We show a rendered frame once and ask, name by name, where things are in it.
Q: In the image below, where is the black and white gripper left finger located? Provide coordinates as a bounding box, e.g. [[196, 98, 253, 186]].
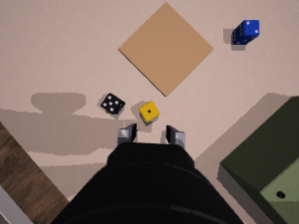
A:
[[118, 123, 137, 145]]

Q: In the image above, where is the blue die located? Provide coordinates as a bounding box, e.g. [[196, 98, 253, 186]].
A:
[[232, 20, 259, 45]]

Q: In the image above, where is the black die with white pips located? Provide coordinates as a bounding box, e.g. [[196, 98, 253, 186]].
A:
[[101, 93, 125, 114]]

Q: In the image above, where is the yellow die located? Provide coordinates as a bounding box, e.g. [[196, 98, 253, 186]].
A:
[[139, 101, 159, 122]]

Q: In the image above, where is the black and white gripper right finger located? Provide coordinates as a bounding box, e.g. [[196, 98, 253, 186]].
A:
[[165, 125, 185, 148]]

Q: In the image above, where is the tan square mat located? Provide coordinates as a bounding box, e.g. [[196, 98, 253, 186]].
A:
[[119, 2, 213, 97]]

